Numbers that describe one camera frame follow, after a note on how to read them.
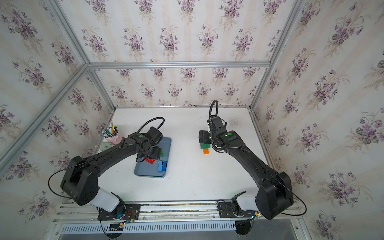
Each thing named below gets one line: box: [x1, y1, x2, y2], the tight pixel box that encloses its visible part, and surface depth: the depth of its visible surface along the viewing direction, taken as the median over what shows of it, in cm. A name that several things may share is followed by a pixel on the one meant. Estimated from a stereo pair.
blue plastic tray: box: [134, 137, 172, 178], surface depth 90 cm
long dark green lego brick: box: [200, 143, 211, 149], surface depth 97 cm
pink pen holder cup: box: [106, 129, 123, 145], surface depth 92 cm
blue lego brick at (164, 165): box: [162, 161, 168, 172], surface depth 88 cm
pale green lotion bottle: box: [99, 142, 115, 151], surface depth 90 cm
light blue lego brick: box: [157, 160, 164, 173], surface depth 88 cm
